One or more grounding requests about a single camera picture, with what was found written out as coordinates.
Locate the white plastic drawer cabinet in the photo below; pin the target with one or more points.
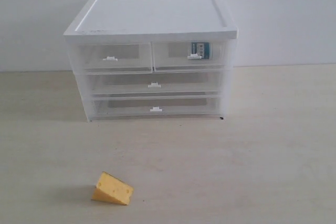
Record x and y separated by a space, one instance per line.
136 22

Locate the clear middle wide drawer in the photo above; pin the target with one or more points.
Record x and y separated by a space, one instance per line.
106 84

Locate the yellow cheese wedge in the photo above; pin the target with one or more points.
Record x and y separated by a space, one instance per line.
112 190

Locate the clear bottom wide drawer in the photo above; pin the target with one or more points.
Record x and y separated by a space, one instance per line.
157 106

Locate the white capped pill bottle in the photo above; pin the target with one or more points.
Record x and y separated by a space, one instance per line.
205 51

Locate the clear wide drawer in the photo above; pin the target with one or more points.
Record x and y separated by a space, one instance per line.
106 84
157 106

